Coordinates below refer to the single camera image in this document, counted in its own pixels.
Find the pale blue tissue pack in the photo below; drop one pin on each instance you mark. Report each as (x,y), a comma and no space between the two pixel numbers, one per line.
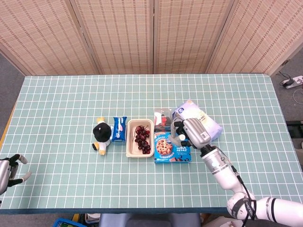
(208,119)

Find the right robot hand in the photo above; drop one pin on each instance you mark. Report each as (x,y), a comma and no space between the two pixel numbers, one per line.
(196,132)

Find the blue oreo cookie packet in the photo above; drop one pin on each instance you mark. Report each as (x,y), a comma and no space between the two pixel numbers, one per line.
(119,128)

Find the black-haired plush doll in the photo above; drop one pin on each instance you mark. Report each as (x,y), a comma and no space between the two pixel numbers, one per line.
(101,132)

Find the white power strip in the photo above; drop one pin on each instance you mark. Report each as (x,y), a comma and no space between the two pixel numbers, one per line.
(293,82)

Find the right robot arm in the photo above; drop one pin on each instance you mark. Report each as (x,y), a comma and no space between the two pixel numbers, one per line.
(220,168)

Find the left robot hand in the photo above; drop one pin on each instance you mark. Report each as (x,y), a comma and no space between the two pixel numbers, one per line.
(4,172)

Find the clear box with red toy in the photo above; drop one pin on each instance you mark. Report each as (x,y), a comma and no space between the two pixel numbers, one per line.
(163,120)

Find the blue plastic crate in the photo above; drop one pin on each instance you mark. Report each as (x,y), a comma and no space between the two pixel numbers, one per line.
(66,223)

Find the beige food container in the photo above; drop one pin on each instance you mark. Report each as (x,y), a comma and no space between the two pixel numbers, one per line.
(129,144)

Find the green checked tablecloth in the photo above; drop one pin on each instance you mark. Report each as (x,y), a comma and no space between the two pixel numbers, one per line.
(71,106)

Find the blue chocolate cookie box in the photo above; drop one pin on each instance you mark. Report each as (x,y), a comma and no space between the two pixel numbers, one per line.
(163,147)

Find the woven folding screen panel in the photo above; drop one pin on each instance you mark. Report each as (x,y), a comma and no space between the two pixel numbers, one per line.
(260,35)
(35,35)
(118,35)
(189,35)

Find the red grape bunch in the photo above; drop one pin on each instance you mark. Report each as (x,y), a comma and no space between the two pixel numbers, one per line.
(142,142)

